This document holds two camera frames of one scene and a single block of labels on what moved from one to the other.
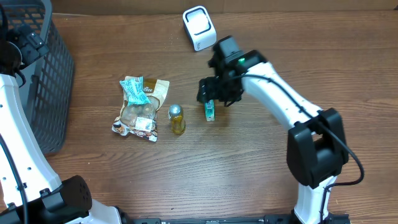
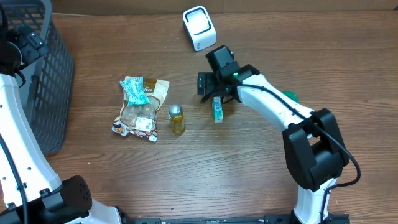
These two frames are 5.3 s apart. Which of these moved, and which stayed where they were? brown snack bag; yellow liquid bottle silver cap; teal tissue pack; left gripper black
Moved: teal tissue pack
Stayed: brown snack bag; left gripper black; yellow liquid bottle silver cap
